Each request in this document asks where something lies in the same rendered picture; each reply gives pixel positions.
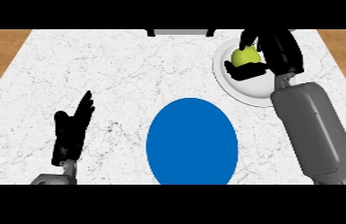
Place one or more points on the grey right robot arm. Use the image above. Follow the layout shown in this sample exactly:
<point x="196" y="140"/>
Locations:
<point x="311" y="130"/>

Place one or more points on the blue plate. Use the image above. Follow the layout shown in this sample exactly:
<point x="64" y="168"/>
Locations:
<point x="191" y="142"/>

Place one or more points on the grey appliance with black legs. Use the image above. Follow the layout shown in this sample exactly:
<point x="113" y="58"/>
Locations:
<point x="181" y="32"/>

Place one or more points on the yellow-green pear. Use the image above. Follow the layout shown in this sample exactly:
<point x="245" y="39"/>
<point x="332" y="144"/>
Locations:
<point x="246" y="57"/>

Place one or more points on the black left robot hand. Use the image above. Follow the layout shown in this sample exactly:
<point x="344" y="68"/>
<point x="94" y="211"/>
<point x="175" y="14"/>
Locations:
<point x="69" y="133"/>

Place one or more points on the white plate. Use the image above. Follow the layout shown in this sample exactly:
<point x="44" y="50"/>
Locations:
<point x="251" y="86"/>

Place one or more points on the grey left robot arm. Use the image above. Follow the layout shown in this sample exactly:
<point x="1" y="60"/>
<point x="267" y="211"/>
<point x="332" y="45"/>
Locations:
<point x="63" y="174"/>

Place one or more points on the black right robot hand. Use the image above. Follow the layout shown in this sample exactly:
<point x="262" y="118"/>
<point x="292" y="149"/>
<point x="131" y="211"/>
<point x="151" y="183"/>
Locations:
<point x="282" y="55"/>

